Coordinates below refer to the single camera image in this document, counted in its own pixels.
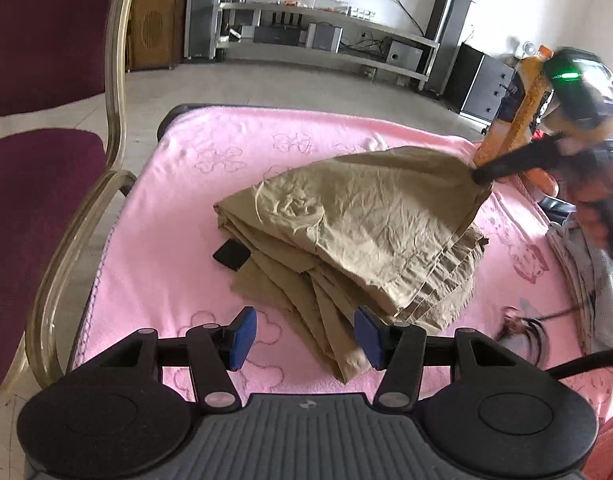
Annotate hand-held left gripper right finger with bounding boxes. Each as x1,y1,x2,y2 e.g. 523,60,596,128
354,306,525,411

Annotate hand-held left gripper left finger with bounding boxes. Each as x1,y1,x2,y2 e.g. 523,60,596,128
94,306,258,413

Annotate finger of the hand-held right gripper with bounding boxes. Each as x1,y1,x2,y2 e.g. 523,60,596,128
473,135,575,186

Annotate khaki pants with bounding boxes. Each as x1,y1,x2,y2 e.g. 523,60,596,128
212,145,495,386

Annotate person's right hand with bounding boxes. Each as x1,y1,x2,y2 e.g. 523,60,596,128
561,150,613,281

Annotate plain red apple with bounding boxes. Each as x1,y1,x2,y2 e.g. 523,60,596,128
529,169,560,196

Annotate orange juice bottle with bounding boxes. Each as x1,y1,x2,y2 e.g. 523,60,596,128
474,45,555,171

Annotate small white fan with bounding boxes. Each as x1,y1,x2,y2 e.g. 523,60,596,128
507,37,540,61

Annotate dark drawer cabinet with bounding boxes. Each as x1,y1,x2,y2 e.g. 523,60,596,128
444,42,515,123

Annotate pink printed towel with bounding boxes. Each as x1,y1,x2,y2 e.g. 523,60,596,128
69,107,613,411

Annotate dark tower speaker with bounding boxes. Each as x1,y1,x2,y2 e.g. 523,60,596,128
424,0,475,96

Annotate grey waffle cloth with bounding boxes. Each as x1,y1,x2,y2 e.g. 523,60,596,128
544,215,613,356

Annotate grey subwoofer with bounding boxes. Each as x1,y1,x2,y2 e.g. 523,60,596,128
387,40,423,67

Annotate grey metal television stand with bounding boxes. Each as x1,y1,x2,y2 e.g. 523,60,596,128
215,0,440,88

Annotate row of clear display cases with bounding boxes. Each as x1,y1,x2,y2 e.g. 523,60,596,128
279,0,377,18

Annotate salmon cloth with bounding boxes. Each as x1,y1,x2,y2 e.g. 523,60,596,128
581,410,613,480

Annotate black router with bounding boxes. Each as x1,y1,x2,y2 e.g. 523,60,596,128
253,12,307,46

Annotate brown wooden cabinet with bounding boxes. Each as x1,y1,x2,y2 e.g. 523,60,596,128
126,0,190,72

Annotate grey tower speaker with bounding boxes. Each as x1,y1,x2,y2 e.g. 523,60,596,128
185,0,227,61

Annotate dark tangled cord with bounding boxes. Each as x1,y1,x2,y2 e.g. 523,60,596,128
497,305,550,368

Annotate tangle of black cables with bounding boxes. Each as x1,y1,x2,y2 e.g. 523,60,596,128
344,30,387,53

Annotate black cable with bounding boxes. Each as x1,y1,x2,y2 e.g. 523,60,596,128
547,347,613,378

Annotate black table frame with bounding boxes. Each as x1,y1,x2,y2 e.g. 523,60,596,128
156,104,267,141

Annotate maroon chair with gold frame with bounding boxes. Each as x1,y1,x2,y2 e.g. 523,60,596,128
0,0,142,403

